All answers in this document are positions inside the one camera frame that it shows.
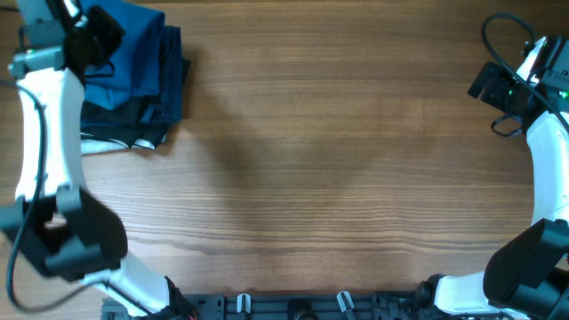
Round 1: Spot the blue polo shirt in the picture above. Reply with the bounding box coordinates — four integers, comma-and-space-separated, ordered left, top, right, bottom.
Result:
82, 0, 165, 109

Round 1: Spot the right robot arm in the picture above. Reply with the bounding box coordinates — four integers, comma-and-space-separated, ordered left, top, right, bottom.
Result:
373, 36, 568, 319

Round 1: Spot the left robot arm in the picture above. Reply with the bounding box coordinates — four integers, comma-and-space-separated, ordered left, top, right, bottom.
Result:
1, 1, 196, 319

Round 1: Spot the folded dark blue garment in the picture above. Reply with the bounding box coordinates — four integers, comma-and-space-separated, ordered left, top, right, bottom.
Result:
140, 26, 191, 124

